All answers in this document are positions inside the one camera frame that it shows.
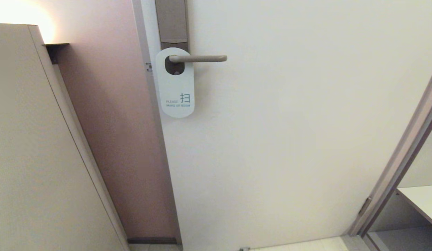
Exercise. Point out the white door hanger sign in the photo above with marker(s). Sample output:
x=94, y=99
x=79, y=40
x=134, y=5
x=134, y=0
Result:
x=176, y=90

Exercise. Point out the white room door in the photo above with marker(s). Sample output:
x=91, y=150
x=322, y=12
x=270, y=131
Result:
x=289, y=139

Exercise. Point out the small dark door latch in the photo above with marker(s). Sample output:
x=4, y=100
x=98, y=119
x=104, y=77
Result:
x=148, y=67

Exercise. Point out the grey-brown door lock plate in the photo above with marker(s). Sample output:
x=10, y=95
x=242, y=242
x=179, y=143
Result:
x=172, y=21

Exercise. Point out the beige cabinet panel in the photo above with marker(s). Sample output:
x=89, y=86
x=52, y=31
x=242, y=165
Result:
x=28, y=157

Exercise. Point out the dark wall baseboard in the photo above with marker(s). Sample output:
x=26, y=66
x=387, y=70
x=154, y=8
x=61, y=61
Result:
x=149, y=240

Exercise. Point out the dark wall lamp shelf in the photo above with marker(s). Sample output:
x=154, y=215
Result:
x=55, y=48

